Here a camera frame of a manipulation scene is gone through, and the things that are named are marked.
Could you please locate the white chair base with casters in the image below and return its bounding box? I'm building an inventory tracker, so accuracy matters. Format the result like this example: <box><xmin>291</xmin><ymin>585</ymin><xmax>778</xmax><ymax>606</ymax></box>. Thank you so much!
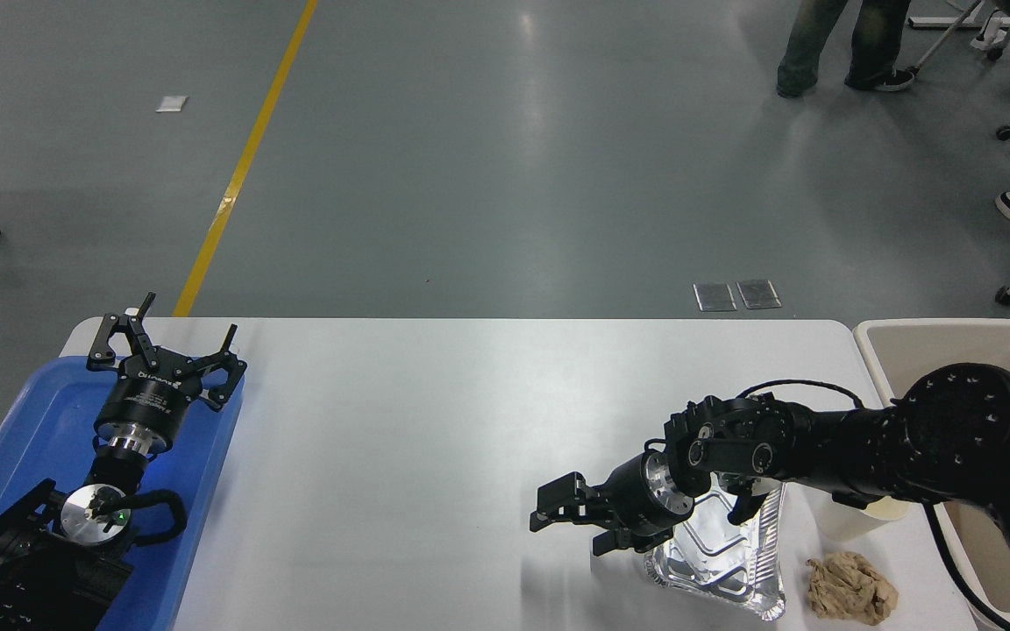
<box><xmin>904</xmin><ymin>0</ymin><xmax>1010</xmax><ymax>76</ymax></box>

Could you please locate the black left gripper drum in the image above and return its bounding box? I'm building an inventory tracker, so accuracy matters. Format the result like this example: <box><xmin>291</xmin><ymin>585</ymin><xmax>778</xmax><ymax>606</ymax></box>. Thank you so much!
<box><xmin>94</xmin><ymin>354</ymin><xmax>207</xmax><ymax>453</ymax></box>

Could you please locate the silver floor plate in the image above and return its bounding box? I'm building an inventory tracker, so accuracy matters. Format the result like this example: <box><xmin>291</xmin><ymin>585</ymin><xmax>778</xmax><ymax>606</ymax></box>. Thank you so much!
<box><xmin>736</xmin><ymin>280</ymin><xmax>783</xmax><ymax>310</ymax></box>
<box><xmin>693</xmin><ymin>282</ymin><xmax>738</xmax><ymax>313</ymax></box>

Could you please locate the rectangular aluminium foil tray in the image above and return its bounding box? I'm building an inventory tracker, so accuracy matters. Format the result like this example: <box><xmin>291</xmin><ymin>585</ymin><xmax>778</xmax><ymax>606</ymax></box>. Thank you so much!
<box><xmin>644</xmin><ymin>478</ymin><xmax>788</xmax><ymax>623</ymax></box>

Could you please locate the blue plastic tray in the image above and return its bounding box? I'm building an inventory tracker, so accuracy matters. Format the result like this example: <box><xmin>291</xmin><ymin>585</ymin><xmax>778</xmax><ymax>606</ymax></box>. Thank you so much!
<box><xmin>0</xmin><ymin>355</ymin><xmax>245</xmax><ymax>631</ymax></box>

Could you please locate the person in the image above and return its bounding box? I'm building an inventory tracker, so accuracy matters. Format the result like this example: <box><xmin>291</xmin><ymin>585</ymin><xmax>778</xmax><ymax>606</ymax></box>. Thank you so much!
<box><xmin>775</xmin><ymin>0</ymin><xmax>917</xmax><ymax>98</ymax></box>

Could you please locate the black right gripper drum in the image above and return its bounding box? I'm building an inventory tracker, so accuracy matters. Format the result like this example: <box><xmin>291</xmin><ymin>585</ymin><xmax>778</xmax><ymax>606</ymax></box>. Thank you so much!
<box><xmin>588</xmin><ymin>453</ymin><xmax>657</xmax><ymax>538</ymax></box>

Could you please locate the white paper cup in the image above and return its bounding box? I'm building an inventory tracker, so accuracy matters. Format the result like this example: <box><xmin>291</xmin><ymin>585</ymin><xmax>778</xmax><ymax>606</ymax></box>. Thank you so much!
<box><xmin>814</xmin><ymin>493</ymin><xmax>911</xmax><ymax>541</ymax></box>

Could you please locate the crumpled tan paper ball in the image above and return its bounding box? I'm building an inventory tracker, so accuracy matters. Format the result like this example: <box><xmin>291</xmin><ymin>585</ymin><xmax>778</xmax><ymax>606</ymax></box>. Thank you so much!
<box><xmin>806</xmin><ymin>550</ymin><xmax>900</xmax><ymax>626</ymax></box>

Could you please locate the large pale plastic bin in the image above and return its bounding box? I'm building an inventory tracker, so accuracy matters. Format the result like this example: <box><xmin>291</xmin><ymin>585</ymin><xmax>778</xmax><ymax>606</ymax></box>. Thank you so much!
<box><xmin>853</xmin><ymin>318</ymin><xmax>1010</xmax><ymax>631</ymax></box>

